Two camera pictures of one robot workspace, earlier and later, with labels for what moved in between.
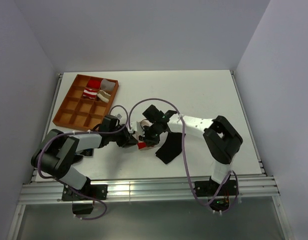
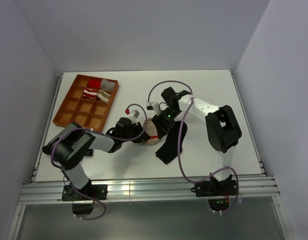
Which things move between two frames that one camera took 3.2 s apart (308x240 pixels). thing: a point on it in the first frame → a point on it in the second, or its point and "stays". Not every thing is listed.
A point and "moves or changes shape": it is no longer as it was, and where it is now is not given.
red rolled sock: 94,83 stays
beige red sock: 142,145 moves or changes shape
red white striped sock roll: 90,93 stays
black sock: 171,148 stays
